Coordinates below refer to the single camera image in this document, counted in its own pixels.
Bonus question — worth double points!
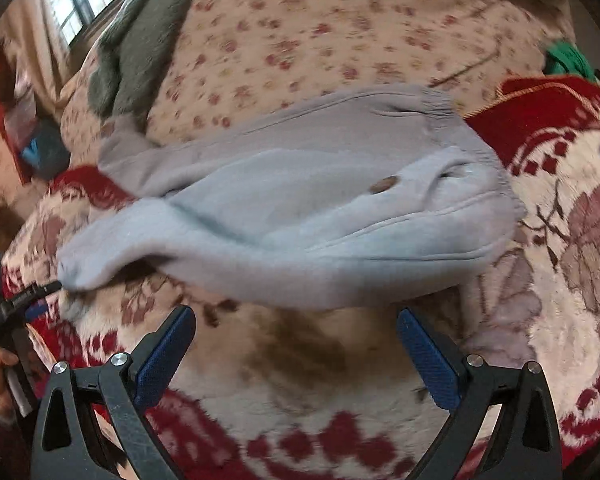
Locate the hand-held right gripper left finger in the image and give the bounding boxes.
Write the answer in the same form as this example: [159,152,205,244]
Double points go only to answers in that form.
[30,304,197,480]

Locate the window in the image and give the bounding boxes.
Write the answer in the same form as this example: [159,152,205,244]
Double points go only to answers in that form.
[45,0,156,43]

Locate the grey-green fluffy garment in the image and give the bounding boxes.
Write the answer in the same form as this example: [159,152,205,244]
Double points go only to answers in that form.
[87,0,216,121]

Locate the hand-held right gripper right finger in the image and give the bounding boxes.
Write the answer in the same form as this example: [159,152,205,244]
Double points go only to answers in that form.
[396,307,565,480]

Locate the red box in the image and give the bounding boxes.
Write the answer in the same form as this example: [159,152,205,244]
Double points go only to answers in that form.
[0,47,71,183]

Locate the beige curtain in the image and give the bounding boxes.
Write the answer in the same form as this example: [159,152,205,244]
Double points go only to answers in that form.
[0,0,78,111]

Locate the pink floral bedsheet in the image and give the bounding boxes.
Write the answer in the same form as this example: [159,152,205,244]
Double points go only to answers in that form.
[60,0,581,171]

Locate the green cloth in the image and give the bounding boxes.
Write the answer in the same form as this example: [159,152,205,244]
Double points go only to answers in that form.
[542,40,600,84]

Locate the red floral blanket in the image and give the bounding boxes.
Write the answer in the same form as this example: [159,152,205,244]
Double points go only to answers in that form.
[0,75,600,480]

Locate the grey pants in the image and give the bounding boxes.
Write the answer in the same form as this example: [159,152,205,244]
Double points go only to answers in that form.
[57,85,528,311]

